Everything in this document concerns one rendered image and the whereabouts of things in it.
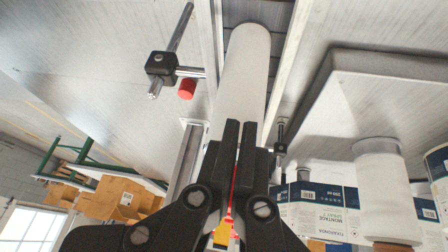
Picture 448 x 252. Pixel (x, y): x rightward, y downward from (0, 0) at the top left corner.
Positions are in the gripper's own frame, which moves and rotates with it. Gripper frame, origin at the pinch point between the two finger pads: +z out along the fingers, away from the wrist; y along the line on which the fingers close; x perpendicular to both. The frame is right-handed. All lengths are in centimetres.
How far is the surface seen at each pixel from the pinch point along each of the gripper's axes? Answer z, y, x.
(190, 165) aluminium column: 25.4, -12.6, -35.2
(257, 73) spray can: 12.9, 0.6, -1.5
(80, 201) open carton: 150, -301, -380
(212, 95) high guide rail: 13.9, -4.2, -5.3
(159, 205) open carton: 107, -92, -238
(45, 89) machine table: 35, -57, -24
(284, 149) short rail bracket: 27.5, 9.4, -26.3
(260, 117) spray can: 9.0, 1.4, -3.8
